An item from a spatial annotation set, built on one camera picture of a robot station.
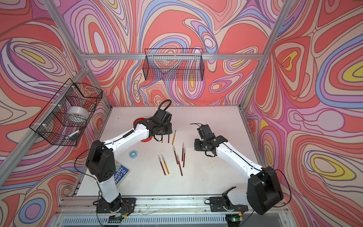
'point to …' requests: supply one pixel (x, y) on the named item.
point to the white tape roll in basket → (79, 112)
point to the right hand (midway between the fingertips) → (198, 148)
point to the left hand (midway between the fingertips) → (172, 129)
